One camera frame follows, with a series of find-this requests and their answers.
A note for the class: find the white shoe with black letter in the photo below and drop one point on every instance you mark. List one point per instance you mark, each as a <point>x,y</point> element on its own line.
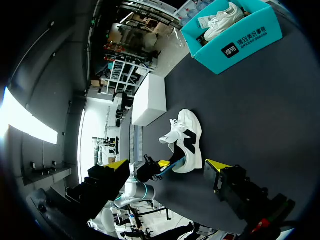
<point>192,120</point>

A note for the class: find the all-white shoe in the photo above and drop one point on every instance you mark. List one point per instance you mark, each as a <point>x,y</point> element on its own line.
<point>225,22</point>

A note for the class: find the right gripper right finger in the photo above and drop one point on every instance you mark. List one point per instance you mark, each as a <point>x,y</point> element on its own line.
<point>237,192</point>

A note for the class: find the white paper tag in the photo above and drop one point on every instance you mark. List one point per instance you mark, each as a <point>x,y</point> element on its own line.
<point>206,21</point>

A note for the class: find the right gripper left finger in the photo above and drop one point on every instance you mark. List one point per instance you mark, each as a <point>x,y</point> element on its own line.
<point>100,190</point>

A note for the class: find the white shoebox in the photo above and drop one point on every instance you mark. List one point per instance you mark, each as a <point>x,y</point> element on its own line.
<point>150,100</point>

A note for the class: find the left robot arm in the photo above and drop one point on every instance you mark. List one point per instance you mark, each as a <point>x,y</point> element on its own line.
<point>140,192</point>

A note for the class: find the teal cardboard box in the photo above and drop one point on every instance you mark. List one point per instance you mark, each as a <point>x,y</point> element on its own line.
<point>250,37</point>

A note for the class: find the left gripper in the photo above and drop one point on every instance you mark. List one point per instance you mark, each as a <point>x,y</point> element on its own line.
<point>146,172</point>

